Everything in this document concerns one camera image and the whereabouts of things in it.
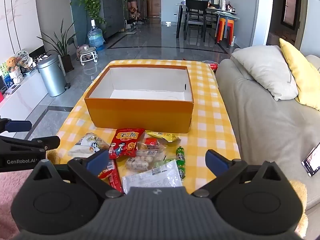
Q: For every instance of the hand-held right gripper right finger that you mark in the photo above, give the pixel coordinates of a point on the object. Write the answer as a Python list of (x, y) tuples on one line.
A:
[(215, 160)]

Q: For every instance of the orange cardboard box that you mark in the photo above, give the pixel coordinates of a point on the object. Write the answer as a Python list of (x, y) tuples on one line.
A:
[(140, 115)]

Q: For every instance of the white media console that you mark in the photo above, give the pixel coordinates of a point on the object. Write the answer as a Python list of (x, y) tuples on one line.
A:
[(22, 97)]

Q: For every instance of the potted long-leaf plant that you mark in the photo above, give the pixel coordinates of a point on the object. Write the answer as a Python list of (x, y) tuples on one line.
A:
[(62, 45)]

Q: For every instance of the dark framed window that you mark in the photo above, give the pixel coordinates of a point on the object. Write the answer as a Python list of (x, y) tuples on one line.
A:
[(290, 7)]

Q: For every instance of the stacked orange stools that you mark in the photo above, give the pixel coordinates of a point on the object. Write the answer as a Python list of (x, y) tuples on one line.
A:
[(225, 28)]

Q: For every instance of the yellow snack packet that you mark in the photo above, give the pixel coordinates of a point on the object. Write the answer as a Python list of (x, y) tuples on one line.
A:
[(163, 136)]

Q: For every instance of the silver trash can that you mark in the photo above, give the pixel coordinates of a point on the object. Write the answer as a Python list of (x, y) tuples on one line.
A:
[(51, 77)]

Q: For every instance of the plush bear bouquet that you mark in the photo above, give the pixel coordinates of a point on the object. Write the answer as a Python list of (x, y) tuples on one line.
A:
[(12, 66)]

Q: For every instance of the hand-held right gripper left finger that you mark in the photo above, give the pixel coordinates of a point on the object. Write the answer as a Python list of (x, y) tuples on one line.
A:
[(96, 161)]

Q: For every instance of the large red snack bag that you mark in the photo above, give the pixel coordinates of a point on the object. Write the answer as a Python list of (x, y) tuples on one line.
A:
[(125, 145)]

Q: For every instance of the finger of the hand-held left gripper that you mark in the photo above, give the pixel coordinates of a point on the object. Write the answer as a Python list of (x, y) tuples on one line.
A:
[(47, 142), (18, 126)]

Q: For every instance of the yellow checked tablecloth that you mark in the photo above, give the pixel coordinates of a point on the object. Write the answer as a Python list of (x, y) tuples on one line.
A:
[(212, 135)]

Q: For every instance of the clear packet with red label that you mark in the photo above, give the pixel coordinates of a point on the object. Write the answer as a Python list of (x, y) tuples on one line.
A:
[(150, 142)]

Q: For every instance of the yellow plush toy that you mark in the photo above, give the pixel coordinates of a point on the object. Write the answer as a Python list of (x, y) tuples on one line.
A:
[(300, 195), (53, 156)]

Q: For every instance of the red box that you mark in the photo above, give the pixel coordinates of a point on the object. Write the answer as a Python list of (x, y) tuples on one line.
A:
[(1, 97)]

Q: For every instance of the green snack packet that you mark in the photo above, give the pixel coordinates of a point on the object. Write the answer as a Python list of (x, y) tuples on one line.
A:
[(165, 162)]

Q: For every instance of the yellow pillow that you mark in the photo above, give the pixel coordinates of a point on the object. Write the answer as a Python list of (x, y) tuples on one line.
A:
[(300, 72)]

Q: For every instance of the white pillow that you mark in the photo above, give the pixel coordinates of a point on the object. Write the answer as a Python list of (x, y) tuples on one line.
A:
[(267, 72)]

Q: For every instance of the dark grey cabinet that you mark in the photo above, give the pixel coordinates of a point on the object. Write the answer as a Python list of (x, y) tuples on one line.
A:
[(112, 17)]

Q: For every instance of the black dining chair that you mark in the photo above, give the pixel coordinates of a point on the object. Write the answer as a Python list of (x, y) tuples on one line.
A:
[(196, 7)]

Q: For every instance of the white wheeled stool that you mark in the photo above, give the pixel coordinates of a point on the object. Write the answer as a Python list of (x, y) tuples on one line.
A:
[(87, 55)]

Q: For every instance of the blue water jug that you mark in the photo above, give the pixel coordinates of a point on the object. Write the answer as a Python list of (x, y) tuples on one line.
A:
[(95, 38)]

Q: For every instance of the small red packet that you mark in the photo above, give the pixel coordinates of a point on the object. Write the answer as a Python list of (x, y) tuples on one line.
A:
[(213, 65)]

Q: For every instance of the long red snack packet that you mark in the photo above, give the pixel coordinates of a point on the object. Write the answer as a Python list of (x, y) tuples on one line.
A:
[(115, 180)]

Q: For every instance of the green sausage stick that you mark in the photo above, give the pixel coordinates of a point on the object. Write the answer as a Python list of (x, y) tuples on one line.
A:
[(181, 160)]

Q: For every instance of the pink fluffy blanket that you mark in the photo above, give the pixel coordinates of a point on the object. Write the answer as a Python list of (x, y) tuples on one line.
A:
[(12, 187)]

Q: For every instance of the dining table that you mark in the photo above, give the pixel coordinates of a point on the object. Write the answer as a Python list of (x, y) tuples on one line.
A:
[(225, 13)]

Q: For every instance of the round paper fan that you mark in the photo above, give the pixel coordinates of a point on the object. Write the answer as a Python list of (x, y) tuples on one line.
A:
[(22, 55)]

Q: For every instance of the grey covered sofa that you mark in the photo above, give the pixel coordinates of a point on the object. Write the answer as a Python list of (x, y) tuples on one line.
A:
[(262, 130)]

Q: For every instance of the triangular rice ball packet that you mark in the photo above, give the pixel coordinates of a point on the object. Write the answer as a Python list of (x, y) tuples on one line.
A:
[(85, 143)]

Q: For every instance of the clear packet of quail eggs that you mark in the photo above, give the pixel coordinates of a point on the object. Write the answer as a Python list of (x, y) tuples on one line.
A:
[(140, 163)]

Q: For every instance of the white clear snack packet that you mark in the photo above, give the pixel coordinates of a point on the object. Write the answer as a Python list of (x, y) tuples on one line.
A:
[(155, 176)]

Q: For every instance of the smartphone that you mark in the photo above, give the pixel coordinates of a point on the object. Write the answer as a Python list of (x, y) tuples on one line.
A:
[(313, 161)]

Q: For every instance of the trailing green plant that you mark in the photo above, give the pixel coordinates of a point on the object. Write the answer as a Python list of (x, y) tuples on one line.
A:
[(92, 0)]

